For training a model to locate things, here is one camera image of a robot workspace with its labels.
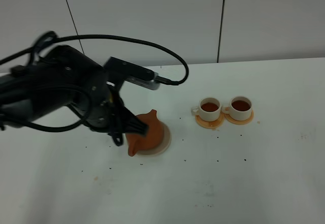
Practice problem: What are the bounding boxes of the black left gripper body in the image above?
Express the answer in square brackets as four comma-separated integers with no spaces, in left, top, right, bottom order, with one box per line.
[84,82,123,135]

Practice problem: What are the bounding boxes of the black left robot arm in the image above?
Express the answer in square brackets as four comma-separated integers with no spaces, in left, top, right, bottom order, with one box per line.
[1,45,153,146]

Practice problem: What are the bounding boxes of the left orange cup coaster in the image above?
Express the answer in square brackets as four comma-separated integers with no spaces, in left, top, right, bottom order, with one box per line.
[195,113,224,130]

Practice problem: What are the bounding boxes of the brown clay teapot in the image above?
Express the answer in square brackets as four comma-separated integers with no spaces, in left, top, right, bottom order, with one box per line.
[126,109,165,156]

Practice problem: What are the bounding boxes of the white teacup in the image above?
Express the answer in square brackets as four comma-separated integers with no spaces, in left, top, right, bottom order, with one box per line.
[191,98,221,122]
[221,96,252,121]

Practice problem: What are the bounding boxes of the right white teacup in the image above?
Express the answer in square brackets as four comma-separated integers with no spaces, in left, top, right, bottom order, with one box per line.
[221,96,252,121]

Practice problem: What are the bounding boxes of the beige round teapot coaster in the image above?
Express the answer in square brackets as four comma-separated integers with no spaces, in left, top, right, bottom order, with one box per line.
[136,122,172,157]

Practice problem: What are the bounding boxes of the black braided camera cable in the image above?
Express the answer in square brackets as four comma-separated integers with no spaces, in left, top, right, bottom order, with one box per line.
[0,30,190,133]

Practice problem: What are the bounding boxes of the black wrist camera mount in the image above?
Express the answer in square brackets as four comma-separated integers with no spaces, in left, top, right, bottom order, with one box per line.
[103,57,160,92]

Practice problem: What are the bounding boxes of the right orange cup coaster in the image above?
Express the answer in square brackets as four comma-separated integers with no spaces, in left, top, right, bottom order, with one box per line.
[224,111,254,125]

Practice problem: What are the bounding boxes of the left white teacup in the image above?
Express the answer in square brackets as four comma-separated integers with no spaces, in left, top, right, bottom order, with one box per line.
[191,98,221,122]

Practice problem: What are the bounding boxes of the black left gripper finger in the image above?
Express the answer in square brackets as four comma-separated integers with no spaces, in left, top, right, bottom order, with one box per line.
[121,107,149,136]
[109,132,124,146]

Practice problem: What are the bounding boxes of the orange cup coaster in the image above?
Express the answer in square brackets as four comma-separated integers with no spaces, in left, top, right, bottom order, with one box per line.
[224,111,254,125]
[195,113,224,130]

